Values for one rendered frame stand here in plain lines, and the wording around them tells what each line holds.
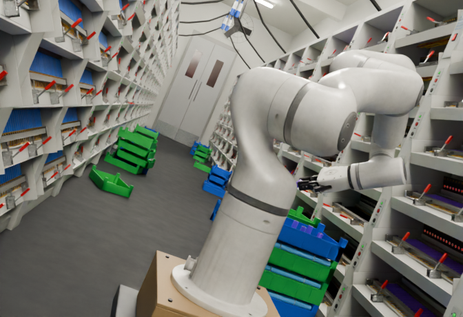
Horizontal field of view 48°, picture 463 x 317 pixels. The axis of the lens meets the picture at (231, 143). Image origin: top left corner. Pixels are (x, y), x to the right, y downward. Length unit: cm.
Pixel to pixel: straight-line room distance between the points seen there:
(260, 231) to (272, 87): 25
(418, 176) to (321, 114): 139
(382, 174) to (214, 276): 83
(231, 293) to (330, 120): 34
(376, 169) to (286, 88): 78
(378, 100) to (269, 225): 41
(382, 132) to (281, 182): 66
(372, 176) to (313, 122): 79
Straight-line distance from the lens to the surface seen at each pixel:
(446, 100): 224
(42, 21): 132
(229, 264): 92
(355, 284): 222
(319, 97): 88
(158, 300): 87
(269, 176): 89
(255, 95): 91
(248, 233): 90
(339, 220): 257
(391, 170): 162
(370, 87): 112
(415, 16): 300
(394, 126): 149
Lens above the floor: 67
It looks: 1 degrees down
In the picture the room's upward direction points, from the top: 23 degrees clockwise
